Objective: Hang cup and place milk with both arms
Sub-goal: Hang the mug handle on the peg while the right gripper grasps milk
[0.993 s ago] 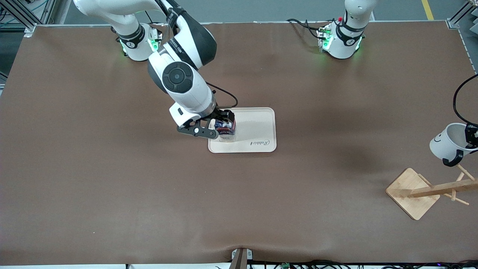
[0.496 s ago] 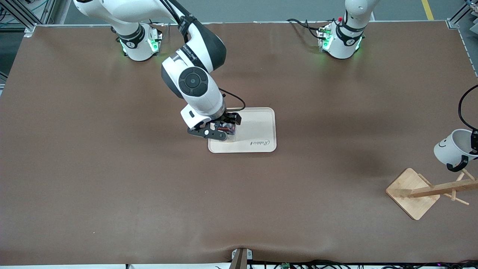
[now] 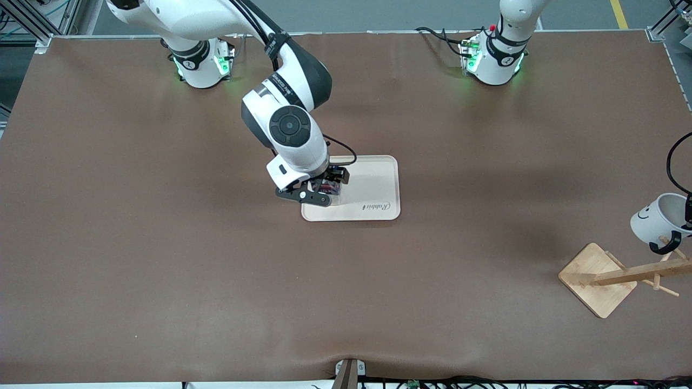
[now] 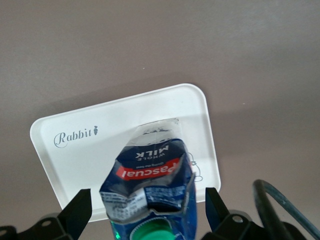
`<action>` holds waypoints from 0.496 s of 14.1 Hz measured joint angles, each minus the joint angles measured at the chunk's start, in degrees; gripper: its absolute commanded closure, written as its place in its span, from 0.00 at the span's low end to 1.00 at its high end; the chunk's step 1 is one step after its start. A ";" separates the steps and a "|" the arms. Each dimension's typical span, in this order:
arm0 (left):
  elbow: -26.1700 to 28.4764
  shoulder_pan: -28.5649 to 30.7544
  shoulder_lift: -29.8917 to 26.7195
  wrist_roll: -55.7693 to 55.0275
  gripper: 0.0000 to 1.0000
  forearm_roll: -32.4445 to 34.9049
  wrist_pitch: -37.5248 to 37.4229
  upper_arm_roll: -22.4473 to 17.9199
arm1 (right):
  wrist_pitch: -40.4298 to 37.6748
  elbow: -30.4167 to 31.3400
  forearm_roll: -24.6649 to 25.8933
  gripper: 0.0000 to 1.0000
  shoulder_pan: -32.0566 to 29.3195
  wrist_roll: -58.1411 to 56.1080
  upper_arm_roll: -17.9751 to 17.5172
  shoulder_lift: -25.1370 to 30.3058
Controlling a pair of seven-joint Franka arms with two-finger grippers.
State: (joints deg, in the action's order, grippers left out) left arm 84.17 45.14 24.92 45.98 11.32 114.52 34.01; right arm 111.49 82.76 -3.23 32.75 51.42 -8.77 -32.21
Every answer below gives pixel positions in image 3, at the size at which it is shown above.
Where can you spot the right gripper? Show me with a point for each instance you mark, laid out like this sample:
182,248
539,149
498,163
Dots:
328,176

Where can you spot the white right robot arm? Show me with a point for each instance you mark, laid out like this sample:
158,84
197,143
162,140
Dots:
292,124

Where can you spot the wooden cup rack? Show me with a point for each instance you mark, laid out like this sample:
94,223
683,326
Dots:
594,281

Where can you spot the cream plastic tray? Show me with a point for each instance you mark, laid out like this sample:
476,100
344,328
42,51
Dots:
373,189

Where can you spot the brown table mat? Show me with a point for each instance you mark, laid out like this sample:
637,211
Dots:
162,270

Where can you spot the aluminium frame post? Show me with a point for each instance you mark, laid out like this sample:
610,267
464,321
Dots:
27,21
667,24

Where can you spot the metal table edge bracket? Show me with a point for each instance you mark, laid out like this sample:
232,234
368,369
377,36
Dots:
348,373

